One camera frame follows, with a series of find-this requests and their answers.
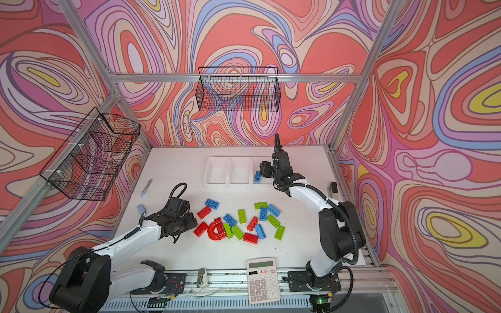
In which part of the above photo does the red arch piece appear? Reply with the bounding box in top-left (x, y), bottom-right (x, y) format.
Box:
top-left (207, 217), bottom-right (227, 241)

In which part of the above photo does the small blue grey object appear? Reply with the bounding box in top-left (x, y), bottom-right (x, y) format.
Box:
top-left (137, 204), bottom-right (146, 216)

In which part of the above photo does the grey pen tool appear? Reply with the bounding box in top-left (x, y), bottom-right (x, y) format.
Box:
top-left (141, 179), bottom-right (153, 197)

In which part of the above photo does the left wire basket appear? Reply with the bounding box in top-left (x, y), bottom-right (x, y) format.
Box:
top-left (39, 108), bottom-right (141, 202)

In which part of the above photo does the small silver clamp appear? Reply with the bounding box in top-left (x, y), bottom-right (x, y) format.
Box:
top-left (196, 268), bottom-right (209, 289)

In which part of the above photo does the back wire basket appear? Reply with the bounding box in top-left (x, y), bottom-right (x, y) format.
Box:
top-left (195, 66), bottom-right (281, 112)

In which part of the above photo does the green lego brick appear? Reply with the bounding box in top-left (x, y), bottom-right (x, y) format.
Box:
top-left (267, 215), bottom-right (281, 228)
top-left (274, 225), bottom-right (286, 241)
top-left (231, 225), bottom-right (245, 240)
top-left (254, 202), bottom-right (268, 210)
top-left (223, 223), bottom-right (234, 239)
top-left (237, 209), bottom-right (247, 224)

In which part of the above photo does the wire basket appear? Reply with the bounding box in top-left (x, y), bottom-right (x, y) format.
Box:
top-left (195, 66), bottom-right (281, 112)
top-left (39, 108), bottom-right (141, 202)

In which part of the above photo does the red lego brick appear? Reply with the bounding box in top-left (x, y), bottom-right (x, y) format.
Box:
top-left (243, 233), bottom-right (259, 245)
top-left (197, 206), bottom-right (212, 220)
top-left (247, 216), bottom-right (259, 232)
top-left (193, 222), bottom-right (209, 237)

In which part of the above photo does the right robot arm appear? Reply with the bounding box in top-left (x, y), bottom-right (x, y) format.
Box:
top-left (260, 134), bottom-right (366, 290)

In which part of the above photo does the white calculator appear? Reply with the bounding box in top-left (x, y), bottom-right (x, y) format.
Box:
top-left (246, 258), bottom-right (281, 305)

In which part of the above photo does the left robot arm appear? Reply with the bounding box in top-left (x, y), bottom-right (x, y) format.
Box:
top-left (49, 193), bottom-right (198, 312)

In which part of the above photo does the blue lego brick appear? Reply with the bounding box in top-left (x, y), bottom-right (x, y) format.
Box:
top-left (267, 204), bottom-right (281, 217)
top-left (259, 207), bottom-right (268, 221)
top-left (254, 170), bottom-right (262, 183)
top-left (223, 214), bottom-right (237, 228)
top-left (254, 224), bottom-right (266, 240)
top-left (205, 199), bottom-right (220, 209)

